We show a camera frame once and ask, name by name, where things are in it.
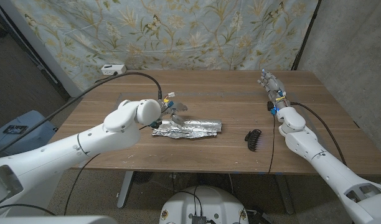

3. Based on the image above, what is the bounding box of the black outlet power cord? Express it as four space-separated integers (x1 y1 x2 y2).
94 72 118 84

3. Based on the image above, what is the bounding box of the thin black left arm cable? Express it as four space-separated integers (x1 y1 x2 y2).
0 124 149 217

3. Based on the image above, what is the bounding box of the white power outlet box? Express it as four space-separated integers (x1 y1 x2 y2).
100 64 127 77

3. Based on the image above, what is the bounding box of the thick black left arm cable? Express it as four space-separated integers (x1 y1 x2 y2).
0 72 163 158

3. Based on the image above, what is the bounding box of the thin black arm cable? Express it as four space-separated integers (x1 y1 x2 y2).
267 114 277 174
0 124 149 217

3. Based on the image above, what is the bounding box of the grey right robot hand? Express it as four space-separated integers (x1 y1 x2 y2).
257 70 288 110

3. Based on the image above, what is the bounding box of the floral printed backdrop cloth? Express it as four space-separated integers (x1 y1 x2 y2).
9 0 319 94

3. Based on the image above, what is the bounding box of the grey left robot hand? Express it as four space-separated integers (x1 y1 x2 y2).
161 100 189 127

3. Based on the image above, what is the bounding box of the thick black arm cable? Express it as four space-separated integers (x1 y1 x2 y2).
0 72 163 158
289 101 347 166

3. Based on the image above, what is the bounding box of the black label card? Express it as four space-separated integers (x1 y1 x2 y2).
2 124 29 135

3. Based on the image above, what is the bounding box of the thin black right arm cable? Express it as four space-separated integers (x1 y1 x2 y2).
267 114 277 174

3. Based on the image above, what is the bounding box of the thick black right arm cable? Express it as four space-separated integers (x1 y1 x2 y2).
289 101 347 166

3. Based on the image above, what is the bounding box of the blue plastic storage bin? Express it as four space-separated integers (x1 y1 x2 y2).
0 110 57 152

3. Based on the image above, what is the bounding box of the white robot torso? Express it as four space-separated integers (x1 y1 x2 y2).
159 185 250 224

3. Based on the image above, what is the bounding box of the black backdrop pole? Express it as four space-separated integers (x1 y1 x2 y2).
291 0 322 71

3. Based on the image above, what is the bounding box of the black claw hair clip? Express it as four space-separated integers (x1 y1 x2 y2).
244 129 262 152

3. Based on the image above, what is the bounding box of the grey metal table leg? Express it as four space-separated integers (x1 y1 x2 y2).
116 170 134 208
274 174 296 215

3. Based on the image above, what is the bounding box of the aluminum foil roll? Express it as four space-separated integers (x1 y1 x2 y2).
151 119 223 139

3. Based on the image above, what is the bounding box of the white robot torso rim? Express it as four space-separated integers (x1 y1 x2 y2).
0 215 118 224

